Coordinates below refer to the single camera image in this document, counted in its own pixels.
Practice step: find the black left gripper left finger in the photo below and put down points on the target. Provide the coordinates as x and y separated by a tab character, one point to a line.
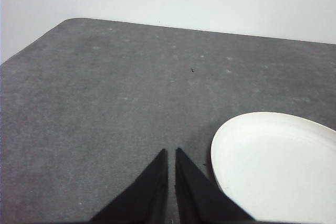
143	195

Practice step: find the white plate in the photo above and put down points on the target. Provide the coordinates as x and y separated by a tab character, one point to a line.
275	166

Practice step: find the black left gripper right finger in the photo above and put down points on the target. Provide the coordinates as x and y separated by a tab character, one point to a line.
194	195

